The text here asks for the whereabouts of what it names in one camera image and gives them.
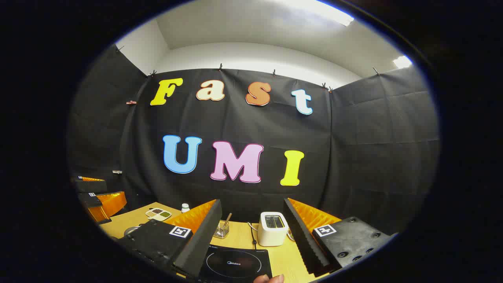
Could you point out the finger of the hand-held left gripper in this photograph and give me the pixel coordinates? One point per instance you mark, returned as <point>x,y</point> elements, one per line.
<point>92,186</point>
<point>91,200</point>

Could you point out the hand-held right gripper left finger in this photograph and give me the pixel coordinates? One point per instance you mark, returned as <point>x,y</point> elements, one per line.
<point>202,236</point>

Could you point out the white bottle with green label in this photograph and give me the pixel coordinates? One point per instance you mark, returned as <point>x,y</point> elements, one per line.
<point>185,207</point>

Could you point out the wooden spoon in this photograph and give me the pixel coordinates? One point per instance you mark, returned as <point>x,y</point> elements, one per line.
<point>228,218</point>

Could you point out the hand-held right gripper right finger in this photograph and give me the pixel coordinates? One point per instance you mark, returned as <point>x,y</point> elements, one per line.
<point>302,236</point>

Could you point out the black induction cooktop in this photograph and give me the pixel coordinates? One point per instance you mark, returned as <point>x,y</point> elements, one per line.
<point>235,265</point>

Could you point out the white toaster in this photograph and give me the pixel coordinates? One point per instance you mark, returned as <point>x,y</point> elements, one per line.
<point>273,234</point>

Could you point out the small ceiling light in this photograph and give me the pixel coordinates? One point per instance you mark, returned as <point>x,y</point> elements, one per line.
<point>402,62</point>

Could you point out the divided seasoning dish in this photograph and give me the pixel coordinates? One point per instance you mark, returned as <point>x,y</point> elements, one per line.
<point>158,214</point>

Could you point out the long ceiling light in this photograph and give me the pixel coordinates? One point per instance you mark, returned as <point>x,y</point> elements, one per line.
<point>322,10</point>

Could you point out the black backdrop cloth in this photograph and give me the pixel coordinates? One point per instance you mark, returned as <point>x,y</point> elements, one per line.
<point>243,129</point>

